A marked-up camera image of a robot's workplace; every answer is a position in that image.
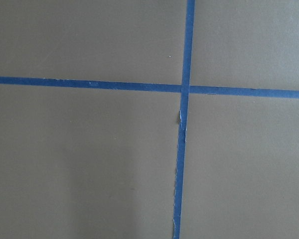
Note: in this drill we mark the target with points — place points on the blue tape line crosswise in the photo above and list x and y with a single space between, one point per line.
209 90

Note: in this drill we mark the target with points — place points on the blue tape line lengthwise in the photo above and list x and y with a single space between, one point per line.
183 113

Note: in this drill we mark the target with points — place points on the brown paper table cover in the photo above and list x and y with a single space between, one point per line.
78 163

